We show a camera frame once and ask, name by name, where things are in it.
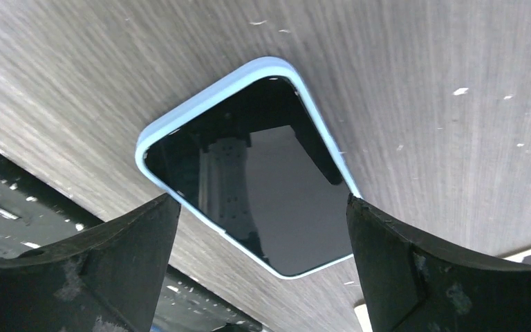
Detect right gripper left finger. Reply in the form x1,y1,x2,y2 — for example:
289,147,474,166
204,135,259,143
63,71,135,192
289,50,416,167
0,194,180,331

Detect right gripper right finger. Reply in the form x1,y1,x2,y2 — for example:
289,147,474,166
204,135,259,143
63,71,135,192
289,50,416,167
346,195,531,331

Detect phone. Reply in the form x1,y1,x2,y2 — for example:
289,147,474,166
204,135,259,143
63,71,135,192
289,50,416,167
134,56,360,279

